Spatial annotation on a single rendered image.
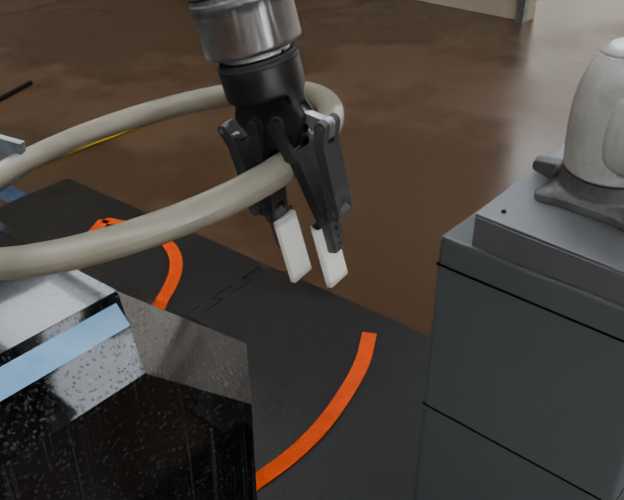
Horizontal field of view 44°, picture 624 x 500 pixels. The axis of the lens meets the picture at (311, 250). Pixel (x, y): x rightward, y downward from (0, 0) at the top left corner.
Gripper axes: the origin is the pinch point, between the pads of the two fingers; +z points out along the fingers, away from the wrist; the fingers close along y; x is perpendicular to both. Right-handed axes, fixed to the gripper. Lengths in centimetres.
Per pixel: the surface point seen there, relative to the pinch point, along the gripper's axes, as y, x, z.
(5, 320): 48, 11, 10
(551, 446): 2, -49, 68
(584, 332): -6, -50, 43
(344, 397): 75, -76, 96
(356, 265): 110, -137, 93
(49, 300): 47.5, 4.3, 10.2
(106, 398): 36.5, 8.1, 22.0
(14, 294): 53, 6, 9
